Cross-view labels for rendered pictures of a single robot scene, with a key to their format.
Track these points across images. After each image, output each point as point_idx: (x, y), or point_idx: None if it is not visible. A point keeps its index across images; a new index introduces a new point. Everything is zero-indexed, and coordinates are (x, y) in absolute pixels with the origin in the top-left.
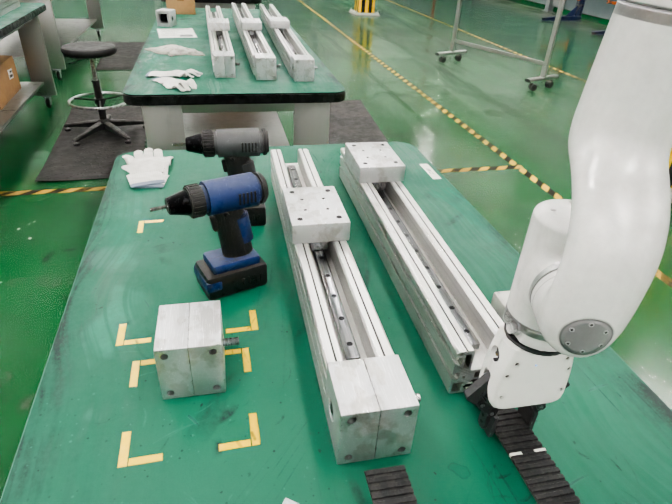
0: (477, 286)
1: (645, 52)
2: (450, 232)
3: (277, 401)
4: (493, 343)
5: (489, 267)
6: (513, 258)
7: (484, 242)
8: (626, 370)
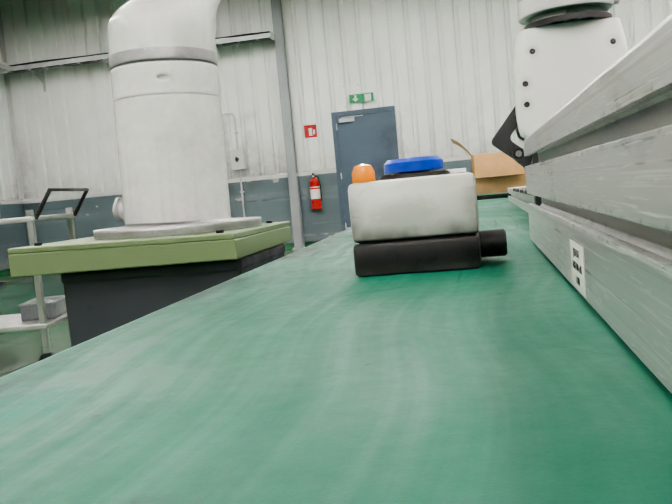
0: (431, 294)
1: None
2: (249, 439)
3: None
4: (625, 39)
5: (296, 323)
6: (122, 344)
7: (116, 387)
8: (281, 261)
